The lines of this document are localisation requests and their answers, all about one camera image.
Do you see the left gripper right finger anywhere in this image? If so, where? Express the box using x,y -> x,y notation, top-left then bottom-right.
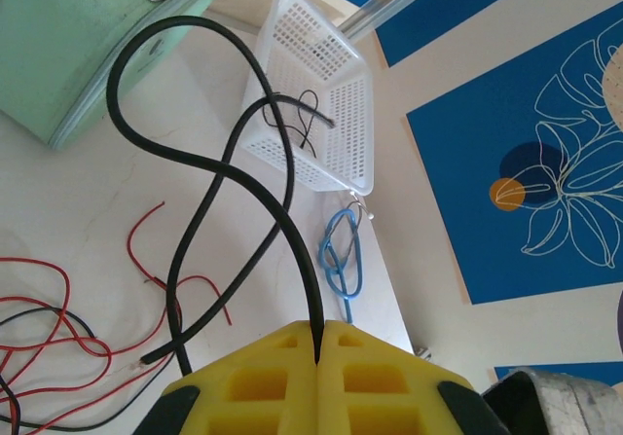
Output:
316,321 -> 497,435

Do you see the blue stethoscope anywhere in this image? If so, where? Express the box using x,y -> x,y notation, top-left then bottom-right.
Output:
318,191 -> 377,328

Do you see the mint green zip case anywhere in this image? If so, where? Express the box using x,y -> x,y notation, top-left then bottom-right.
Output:
0,0 -> 242,152

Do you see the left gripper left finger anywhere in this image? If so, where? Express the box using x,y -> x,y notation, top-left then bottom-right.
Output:
140,320 -> 320,435

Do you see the aluminium frame post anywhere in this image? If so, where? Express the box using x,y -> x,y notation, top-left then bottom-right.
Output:
335,0 -> 439,37

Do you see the thin red cable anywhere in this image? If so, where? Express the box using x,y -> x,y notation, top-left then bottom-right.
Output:
127,201 -> 233,327
0,298 -> 181,435
0,257 -> 113,358

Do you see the white perforated plastic basket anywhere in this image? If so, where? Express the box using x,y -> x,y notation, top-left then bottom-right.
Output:
240,0 -> 376,198

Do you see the thin black cable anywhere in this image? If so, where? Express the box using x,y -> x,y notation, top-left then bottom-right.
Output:
105,15 -> 337,378
0,307 -> 165,431
262,89 -> 322,159

